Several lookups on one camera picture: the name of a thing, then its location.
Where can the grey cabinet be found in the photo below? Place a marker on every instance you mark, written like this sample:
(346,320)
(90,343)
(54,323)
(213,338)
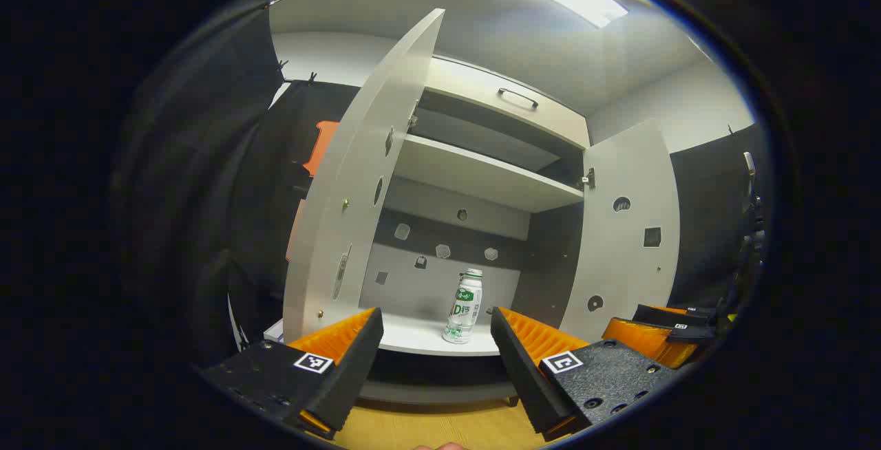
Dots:
(475,175)

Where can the blue and white box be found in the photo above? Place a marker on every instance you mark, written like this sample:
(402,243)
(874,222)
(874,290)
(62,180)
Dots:
(274,331)

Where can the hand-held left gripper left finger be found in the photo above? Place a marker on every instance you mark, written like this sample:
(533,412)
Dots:
(354,367)

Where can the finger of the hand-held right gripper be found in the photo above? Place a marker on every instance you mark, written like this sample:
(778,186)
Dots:
(661,329)
(661,313)

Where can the black backdrop cloth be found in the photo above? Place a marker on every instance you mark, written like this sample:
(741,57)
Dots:
(206,181)
(709,216)

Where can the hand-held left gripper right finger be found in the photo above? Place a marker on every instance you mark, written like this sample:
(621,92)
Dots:
(516,374)

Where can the grey cabinet door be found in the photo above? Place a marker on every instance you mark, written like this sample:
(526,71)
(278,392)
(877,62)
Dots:
(630,271)
(358,181)

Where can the white green-label bottle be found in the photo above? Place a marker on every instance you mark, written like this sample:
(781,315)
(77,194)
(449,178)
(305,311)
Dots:
(462,312)

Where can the metal cabinet door hinge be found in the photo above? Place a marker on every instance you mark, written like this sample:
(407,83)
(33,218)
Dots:
(413,118)
(589,178)

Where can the grey cabinet drawer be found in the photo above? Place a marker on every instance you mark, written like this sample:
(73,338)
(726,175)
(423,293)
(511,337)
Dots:
(468,89)

